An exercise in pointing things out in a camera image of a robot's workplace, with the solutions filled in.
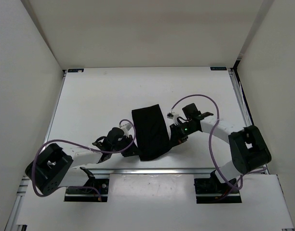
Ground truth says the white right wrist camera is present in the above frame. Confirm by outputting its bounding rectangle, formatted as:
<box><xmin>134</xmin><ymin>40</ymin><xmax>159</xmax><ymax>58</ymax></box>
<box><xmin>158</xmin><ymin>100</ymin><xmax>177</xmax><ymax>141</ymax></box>
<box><xmin>167</xmin><ymin>112</ymin><xmax>181</xmax><ymax>125</ymax></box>

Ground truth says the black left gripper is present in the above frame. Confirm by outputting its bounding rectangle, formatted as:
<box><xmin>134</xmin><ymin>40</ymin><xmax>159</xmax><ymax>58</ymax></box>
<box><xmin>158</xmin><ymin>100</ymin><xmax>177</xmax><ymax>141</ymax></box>
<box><xmin>111</xmin><ymin>134</ymin><xmax>142</xmax><ymax>157</ymax></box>

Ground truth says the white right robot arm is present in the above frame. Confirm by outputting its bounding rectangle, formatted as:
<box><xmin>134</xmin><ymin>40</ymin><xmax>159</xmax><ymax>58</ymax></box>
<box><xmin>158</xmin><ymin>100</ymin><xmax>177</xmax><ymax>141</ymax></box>
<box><xmin>167</xmin><ymin>103</ymin><xmax>271</xmax><ymax>193</ymax></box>

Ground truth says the blue label right corner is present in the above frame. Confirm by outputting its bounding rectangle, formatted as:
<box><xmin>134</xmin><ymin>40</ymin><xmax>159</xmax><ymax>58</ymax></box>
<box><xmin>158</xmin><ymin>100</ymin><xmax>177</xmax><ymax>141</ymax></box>
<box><xmin>210</xmin><ymin>66</ymin><xmax>227</xmax><ymax>71</ymax></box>

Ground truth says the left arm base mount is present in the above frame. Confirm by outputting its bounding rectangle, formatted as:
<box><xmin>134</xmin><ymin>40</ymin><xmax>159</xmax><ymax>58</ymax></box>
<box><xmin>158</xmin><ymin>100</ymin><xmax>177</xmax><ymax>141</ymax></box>
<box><xmin>62</xmin><ymin>167</ymin><xmax>109</xmax><ymax>203</ymax></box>

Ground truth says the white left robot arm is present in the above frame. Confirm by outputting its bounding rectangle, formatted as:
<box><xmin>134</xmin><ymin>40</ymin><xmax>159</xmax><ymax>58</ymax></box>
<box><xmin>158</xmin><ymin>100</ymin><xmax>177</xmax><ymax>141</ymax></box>
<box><xmin>25</xmin><ymin>124</ymin><xmax>142</xmax><ymax>197</ymax></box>

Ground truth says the aluminium table edge rail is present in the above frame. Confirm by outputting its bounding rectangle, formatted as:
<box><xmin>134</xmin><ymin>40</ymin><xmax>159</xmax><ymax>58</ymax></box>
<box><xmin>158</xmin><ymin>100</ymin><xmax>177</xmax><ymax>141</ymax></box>
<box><xmin>89</xmin><ymin>168</ymin><xmax>214</xmax><ymax>175</ymax></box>

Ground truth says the aluminium right side rail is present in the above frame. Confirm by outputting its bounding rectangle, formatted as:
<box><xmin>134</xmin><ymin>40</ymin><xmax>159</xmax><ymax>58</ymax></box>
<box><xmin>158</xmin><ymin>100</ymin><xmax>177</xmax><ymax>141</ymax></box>
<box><xmin>228</xmin><ymin>68</ymin><xmax>271</xmax><ymax>174</ymax></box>

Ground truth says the black skirt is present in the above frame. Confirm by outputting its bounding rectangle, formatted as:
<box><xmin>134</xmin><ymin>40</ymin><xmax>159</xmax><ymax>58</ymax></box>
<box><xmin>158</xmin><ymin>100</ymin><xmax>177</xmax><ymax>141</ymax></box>
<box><xmin>132</xmin><ymin>104</ymin><xmax>171</xmax><ymax>161</ymax></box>

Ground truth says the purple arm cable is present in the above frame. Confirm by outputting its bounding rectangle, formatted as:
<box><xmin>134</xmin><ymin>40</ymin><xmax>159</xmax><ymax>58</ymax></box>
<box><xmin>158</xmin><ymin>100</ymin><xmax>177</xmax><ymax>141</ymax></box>
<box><xmin>170</xmin><ymin>94</ymin><xmax>268</xmax><ymax>193</ymax></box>
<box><xmin>31</xmin><ymin>119</ymin><xmax>136</xmax><ymax>202</ymax></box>

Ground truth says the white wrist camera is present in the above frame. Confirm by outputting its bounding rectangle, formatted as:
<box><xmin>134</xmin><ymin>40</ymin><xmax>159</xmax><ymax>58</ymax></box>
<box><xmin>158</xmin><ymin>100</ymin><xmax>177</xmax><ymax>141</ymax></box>
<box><xmin>119</xmin><ymin>123</ymin><xmax>133</xmax><ymax>137</ymax></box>
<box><xmin>167</xmin><ymin>112</ymin><xmax>181</xmax><ymax>125</ymax></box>

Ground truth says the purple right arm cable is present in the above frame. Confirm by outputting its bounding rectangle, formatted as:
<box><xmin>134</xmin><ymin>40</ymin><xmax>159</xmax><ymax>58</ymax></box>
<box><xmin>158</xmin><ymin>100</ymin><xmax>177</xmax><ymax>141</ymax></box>
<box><xmin>170</xmin><ymin>94</ymin><xmax>268</xmax><ymax>193</ymax></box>

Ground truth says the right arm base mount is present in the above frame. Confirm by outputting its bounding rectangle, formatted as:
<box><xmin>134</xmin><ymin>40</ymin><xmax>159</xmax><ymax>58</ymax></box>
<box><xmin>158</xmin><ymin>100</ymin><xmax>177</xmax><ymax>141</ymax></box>
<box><xmin>194</xmin><ymin>178</ymin><xmax>242</xmax><ymax>204</ymax></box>

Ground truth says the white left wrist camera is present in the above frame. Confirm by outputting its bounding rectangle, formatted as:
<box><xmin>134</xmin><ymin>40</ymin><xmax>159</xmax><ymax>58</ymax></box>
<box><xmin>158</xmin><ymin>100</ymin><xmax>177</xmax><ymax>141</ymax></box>
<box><xmin>119</xmin><ymin>123</ymin><xmax>133</xmax><ymax>137</ymax></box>

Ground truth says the blue label left corner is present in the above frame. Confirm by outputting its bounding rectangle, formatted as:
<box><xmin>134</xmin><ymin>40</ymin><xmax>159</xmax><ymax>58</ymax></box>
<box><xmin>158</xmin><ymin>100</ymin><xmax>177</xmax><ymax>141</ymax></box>
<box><xmin>67</xmin><ymin>68</ymin><xmax>84</xmax><ymax>73</ymax></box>

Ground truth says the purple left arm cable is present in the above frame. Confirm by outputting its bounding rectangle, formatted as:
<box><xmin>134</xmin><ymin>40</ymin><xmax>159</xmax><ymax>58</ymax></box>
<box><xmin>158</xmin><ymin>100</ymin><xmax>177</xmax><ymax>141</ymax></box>
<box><xmin>31</xmin><ymin>119</ymin><xmax>136</xmax><ymax>202</ymax></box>

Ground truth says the blue label corner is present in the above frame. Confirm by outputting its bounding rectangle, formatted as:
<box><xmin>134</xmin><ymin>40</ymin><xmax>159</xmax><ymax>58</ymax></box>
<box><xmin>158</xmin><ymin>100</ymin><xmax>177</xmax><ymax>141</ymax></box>
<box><xmin>67</xmin><ymin>68</ymin><xmax>84</xmax><ymax>73</ymax></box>
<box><xmin>210</xmin><ymin>66</ymin><xmax>227</xmax><ymax>71</ymax></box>

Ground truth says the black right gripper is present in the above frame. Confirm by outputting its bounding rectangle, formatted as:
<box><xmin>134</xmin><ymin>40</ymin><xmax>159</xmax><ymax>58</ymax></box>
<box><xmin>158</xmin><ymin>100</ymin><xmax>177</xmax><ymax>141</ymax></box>
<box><xmin>168</xmin><ymin>122</ymin><xmax>198</xmax><ymax>148</ymax></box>

